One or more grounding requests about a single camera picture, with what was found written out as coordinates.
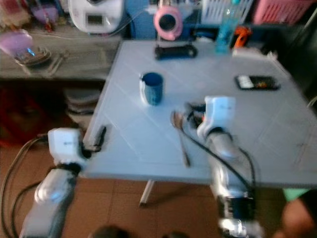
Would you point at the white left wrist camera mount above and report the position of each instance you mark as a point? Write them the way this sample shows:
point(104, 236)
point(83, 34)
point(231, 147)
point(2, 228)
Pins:
point(65, 145)

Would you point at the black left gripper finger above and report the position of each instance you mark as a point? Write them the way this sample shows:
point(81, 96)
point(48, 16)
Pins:
point(102, 135)

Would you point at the pink round appliance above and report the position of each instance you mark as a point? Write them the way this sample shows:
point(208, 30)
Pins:
point(168, 22)

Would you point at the white tiled table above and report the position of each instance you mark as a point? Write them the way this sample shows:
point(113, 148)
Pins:
point(129, 139)

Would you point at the pale chopsticks pair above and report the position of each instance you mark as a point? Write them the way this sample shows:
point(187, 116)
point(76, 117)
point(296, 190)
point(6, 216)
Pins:
point(57, 64)

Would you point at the blue mug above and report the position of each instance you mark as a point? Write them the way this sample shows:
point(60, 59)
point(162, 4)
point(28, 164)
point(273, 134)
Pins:
point(152, 90)

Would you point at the black rectangular tray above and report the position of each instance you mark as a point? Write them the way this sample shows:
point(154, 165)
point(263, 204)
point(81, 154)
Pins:
point(257, 83)

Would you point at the red plastic crate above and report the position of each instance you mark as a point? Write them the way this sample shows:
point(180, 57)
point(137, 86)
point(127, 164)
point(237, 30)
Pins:
point(14, 116)

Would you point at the grey wooden bench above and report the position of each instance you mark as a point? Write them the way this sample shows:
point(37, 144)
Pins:
point(84, 57)

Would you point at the purple plastic bowl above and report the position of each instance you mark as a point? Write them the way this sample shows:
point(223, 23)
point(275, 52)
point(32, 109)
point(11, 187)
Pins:
point(16, 42)

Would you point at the pink plastic basket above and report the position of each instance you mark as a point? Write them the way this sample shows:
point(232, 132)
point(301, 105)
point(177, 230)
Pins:
point(282, 12)

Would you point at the white kitchen appliance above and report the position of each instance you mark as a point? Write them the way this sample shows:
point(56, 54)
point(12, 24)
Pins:
point(96, 17)

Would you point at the black oblong case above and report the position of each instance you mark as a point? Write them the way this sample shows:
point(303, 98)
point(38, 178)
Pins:
point(174, 51)

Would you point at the orange tool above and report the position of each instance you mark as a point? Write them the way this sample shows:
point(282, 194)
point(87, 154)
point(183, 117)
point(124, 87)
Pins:
point(243, 36)

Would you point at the white plastic basket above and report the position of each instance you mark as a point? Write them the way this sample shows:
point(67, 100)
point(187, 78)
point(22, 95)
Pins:
point(218, 11)

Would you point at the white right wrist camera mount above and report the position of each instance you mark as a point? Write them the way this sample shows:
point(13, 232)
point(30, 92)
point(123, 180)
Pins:
point(220, 112)

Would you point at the metal spoon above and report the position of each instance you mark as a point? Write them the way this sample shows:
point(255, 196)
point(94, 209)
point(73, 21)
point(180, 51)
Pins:
point(177, 120)

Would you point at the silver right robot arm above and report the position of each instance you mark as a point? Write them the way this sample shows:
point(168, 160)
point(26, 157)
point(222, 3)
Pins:
point(228, 168)

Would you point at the blue plastic bottle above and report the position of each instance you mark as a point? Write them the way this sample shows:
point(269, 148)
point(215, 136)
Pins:
point(228, 29)

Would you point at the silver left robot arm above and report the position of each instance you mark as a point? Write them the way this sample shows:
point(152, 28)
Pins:
point(52, 196)

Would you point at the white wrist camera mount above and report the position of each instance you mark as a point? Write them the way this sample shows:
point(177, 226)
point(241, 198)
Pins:
point(65, 145)
point(220, 112)

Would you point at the stack of white plates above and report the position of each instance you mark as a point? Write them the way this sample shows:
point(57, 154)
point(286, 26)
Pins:
point(81, 100)

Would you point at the person in green shirt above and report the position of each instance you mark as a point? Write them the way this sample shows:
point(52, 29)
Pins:
point(297, 213)

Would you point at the dish with leftovers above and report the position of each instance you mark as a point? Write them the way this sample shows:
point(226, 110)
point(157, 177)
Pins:
point(33, 57)

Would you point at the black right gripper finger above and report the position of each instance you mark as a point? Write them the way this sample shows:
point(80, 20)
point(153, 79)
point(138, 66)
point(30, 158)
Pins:
point(188, 110)

